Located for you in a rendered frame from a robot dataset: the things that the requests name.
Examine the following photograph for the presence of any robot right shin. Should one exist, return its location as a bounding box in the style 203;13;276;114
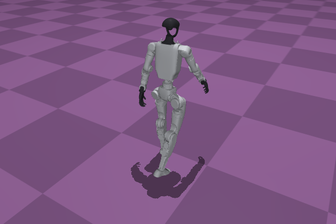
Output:
159;133;177;171

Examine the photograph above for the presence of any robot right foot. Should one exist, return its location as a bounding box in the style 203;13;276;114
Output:
153;168;170;177

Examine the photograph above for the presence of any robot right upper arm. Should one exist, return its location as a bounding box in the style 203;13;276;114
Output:
178;45;198;73

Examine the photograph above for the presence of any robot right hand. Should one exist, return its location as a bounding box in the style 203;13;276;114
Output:
201;79;209;94

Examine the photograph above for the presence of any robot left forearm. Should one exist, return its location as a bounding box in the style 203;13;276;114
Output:
139;69;150;90

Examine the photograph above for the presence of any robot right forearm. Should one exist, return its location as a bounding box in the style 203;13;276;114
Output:
193;64;206;83

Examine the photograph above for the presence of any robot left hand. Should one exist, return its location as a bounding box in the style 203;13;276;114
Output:
139;86;146;107

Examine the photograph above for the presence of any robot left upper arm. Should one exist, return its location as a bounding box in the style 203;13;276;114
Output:
143;42;157;72

